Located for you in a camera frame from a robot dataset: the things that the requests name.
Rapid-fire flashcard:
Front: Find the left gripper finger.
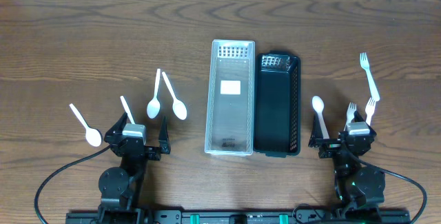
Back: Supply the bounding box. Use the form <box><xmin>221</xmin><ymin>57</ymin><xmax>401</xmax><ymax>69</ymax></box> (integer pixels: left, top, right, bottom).
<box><xmin>158</xmin><ymin>116</ymin><xmax>170</xmax><ymax>147</ymax></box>
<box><xmin>105</xmin><ymin>112</ymin><xmax>127</xmax><ymax>136</ymax></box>

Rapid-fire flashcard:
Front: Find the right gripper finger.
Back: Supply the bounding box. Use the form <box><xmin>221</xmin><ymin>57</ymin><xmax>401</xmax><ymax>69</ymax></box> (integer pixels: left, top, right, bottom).
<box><xmin>354</xmin><ymin>111</ymin><xmax>366</xmax><ymax>122</ymax></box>
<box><xmin>308</xmin><ymin>114</ymin><xmax>322</xmax><ymax>147</ymax></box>

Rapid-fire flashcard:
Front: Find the white plastic fork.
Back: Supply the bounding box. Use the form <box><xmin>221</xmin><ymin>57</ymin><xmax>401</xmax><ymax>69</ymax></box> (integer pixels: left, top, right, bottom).
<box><xmin>365</xmin><ymin>98</ymin><xmax>376</xmax><ymax>125</ymax></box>
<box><xmin>344</xmin><ymin>102</ymin><xmax>357</xmax><ymax>130</ymax></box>
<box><xmin>360</xmin><ymin>52</ymin><xmax>380</xmax><ymax>101</ymax></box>

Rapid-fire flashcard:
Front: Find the white plastic spoon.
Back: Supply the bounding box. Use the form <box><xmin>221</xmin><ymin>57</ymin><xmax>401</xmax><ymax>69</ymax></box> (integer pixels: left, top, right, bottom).
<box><xmin>120</xmin><ymin>95</ymin><xmax>136</xmax><ymax>124</ymax></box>
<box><xmin>146</xmin><ymin>68</ymin><xmax>161</xmax><ymax>119</ymax></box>
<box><xmin>69</xmin><ymin>103</ymin><xmax>102</xmax><ymax>147</ymax></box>
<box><xmin>311</xmin><ymin>96</ymin><xmax>329</xmax><ymax>139</ymax></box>
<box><xmin>161</xmin><ymin>72</ymin><xmax>187</xmax><ymax>120</ymax></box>

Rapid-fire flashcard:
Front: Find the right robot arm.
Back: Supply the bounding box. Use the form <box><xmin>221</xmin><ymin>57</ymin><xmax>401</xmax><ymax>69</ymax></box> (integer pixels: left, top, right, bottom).
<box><xmin>308</xmin><ymin>113</ymin><xmax>385</xmax><ymax>223</ymax></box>

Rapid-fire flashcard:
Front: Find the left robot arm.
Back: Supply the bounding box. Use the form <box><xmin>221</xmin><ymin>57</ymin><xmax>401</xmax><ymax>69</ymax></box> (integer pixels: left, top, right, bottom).
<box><xmin>92</xmin><ymin>113</ymin><xmax>171</xmax><ymax>223</ymax></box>

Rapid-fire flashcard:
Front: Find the dark green plastic basket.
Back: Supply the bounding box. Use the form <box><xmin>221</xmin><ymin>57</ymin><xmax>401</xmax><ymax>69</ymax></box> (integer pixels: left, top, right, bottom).
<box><xmin>254</xmin><ymin>50</ymin><xmax>301</xmax><ymax>158</ymax></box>

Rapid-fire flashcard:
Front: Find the clear plastic basket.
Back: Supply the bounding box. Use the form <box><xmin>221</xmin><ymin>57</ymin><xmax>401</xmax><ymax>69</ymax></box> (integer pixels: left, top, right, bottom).
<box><xmin>205</xmin><ymin>39</ymin><xmax>256</xmax><ymax>156</ymax></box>

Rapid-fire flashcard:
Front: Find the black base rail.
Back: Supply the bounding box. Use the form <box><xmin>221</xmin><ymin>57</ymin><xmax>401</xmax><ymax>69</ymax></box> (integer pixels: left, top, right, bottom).
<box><xmin>65</xmin><ymin>207</ymin><xmax>411</xmax><ymax>224</ymax></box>

